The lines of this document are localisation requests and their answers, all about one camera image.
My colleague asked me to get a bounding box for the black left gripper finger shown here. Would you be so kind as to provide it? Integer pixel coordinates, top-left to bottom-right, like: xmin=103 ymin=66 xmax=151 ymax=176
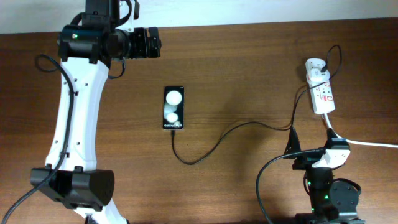
xmin=149 ymin=27 xmax=161 ymax=44
xmin=149 ymin=44 xmax=162 ymax=58

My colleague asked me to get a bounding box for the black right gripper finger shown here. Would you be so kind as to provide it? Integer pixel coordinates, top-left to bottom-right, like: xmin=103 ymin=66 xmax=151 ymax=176
xmin=284 ymin=127 xmax=301 ymax=159
xmin=325 ymin=128 xmax=340 ymax=148

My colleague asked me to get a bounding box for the black smartphone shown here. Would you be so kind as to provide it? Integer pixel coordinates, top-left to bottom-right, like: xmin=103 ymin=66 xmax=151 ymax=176
xmin=162 ymin=86 xmax=185 ymax=130

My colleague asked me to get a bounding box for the black usb charging cable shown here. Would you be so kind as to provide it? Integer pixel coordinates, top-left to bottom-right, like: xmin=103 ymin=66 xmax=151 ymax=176
xmin=170 ymin=45 xmax=343 ymax=166

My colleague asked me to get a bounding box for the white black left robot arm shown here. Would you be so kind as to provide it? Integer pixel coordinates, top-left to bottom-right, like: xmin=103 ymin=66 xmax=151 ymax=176
xmin=30 ymin=1 xmax=161 ymax=223

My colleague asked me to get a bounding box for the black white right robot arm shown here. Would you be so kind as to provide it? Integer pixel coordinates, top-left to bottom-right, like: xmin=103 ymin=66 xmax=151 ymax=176
xmin=284 ymin=128 xmax=365 ymax=224

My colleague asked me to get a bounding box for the white usb charger adapter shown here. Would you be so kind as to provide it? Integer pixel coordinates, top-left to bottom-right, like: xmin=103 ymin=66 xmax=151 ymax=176
xmin=306 ymin=68 xmax=330 ymax=85

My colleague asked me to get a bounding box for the white power strip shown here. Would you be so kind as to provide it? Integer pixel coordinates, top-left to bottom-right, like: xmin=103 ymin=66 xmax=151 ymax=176
xmin=305 ymin=58 xmax=335 ymax=114

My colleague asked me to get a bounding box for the white power strip cord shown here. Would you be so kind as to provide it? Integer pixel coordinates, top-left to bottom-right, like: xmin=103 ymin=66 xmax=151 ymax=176
xmin=322 ymin=113 xmax=398 ymax=149

